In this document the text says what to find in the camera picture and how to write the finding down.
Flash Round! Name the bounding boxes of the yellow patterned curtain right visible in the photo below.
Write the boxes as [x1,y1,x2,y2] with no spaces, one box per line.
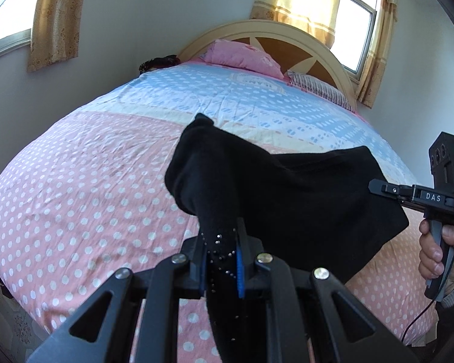
[355,0,398,108]

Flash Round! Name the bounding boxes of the striped pillow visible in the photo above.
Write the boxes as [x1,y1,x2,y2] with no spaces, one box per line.
[285,70,356,112]

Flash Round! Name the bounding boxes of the cream wooden headboard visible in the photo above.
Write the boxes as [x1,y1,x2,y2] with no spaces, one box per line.
[178,20,357,108]

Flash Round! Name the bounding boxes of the window behind headboard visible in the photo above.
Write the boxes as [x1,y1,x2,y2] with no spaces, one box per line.
[331,0,377,80]

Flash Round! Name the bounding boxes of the yellow patterned curtain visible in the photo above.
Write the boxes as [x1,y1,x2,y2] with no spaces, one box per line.
[250,0,340,47]
[355,0,398,108]

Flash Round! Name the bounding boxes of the pink blue dotted bedspread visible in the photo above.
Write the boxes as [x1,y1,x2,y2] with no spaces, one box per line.
[0,60,440,363]

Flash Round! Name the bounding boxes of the side window curtain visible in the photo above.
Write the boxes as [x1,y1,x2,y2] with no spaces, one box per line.
[27,0,84,72]

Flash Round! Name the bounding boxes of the pink pillow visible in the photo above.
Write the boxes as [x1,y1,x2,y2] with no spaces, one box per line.
[201,39,284,80]

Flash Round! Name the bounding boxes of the yellow patterned curtain left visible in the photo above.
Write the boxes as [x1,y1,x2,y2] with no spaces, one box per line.
[250,0,340,47]

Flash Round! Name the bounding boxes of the person's right hand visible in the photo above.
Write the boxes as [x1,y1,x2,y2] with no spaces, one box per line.
[417,218,454,298]

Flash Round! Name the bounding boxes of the black object beside bed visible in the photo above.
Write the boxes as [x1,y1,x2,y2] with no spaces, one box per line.
[138,54,180,75]

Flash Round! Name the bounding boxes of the black pants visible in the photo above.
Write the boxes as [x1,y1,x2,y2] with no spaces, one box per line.
[165,114,409,362]

